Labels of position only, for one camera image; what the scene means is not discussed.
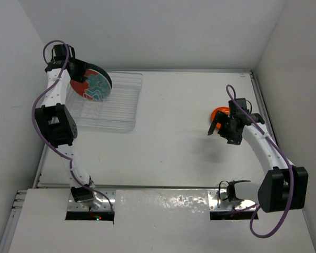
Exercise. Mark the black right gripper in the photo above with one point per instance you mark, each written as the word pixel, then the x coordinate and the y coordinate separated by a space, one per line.
pixel 234 138

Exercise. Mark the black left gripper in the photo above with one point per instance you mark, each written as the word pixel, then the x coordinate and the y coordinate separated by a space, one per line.
pixel 80 76

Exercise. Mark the orange plastic plate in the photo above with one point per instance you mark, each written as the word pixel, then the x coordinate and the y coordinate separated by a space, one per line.
pixel 219 116

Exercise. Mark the red plate with teal flower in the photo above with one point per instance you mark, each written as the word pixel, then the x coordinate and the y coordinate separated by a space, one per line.
pixel 95 88

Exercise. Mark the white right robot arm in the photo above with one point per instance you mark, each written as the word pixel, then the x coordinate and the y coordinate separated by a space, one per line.
pixel 273 193

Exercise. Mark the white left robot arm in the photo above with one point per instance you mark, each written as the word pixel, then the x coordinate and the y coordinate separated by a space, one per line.
pixel 53 121

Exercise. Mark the dark green rimmed plate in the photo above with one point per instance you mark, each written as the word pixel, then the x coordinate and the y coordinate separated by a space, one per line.
pixel 100 71

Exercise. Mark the white wire dish rack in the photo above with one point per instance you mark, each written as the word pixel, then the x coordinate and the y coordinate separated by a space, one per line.
pixel 116 113

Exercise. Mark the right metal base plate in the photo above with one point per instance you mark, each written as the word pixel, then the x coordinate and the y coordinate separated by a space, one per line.
pixel 218 205

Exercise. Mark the metal base plate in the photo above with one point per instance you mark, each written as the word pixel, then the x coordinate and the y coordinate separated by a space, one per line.
pixel 100 203
pixel 218 205

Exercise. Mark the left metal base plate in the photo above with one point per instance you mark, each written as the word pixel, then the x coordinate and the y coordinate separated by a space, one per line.
pixel 100 203

